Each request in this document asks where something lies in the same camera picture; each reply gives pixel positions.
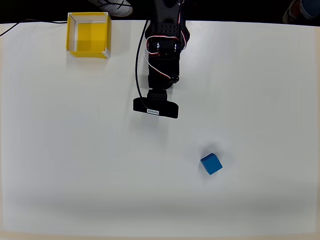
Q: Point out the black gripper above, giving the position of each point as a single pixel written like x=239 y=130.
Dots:
x=162 y=80

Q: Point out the blue cube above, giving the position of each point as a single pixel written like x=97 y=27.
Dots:
x=211 y=163

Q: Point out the yellow cardboard box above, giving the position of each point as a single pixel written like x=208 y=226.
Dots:
x=91 y=33

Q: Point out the black bar webcam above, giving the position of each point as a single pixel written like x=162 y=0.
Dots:
x=160 y=108

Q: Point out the white sneaker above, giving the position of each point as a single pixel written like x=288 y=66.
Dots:
x=115 y=6

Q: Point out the grey sneaker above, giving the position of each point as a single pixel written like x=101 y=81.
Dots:
x=291 y=13

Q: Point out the blue jeans leg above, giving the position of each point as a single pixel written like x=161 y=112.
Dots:
x=310 y=7

